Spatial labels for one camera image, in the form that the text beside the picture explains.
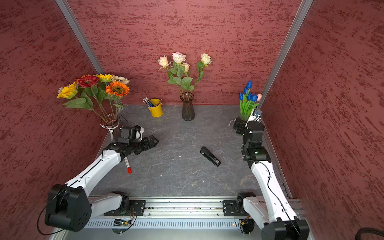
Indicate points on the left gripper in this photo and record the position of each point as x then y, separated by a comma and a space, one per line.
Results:
146, 145

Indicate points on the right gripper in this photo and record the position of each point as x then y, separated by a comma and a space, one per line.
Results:
241, 125

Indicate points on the blue tulip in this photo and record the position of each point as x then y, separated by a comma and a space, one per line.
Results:
241, 100
255, 102
245, 98
249, 85
249, 105

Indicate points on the cream gerbera flower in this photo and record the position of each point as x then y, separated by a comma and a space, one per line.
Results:
122, 80

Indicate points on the large yellow sunflower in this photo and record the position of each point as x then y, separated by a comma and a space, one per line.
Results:
105, 80

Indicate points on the cream rose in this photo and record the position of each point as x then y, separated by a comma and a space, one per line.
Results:
186, 80
206, 60

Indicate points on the white rose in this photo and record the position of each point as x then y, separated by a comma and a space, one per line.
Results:
178, 70
164, 63

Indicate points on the white rose top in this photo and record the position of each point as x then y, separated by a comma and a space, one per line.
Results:
178, 70

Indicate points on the pink tulip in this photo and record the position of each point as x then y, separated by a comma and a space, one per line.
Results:
259, 97

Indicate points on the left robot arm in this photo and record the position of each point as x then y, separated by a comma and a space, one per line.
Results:
70, 206

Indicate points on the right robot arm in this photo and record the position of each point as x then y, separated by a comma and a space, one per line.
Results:
278, 221

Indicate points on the red white marker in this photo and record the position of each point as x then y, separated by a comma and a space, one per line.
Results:
128, 165

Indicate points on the left dark glass vase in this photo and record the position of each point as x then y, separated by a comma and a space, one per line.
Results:
113, 125

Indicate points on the yellow pen cup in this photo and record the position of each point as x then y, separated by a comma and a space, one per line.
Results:
156, 110

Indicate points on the pens in cup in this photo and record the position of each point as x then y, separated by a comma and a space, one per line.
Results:
149, 102

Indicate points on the black stapler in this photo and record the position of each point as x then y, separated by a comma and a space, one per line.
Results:
209, 156

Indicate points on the middle dark ribbed vase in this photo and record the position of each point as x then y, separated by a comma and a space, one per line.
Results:
188, 113

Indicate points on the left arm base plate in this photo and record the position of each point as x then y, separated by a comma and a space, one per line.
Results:
131, 208

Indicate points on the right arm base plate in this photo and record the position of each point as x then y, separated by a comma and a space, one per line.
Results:
232, 208

